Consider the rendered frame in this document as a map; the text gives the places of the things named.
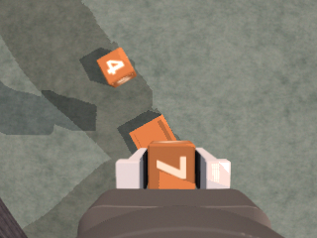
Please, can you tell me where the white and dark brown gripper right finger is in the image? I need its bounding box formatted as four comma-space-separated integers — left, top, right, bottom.
195, 148, 230, 189

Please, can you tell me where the orange cube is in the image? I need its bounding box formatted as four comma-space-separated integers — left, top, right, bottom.
97, 48, 137, 88
148, 141, 195, 189

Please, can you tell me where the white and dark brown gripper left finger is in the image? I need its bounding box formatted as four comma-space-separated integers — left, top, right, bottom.
116, 148, 149, 188

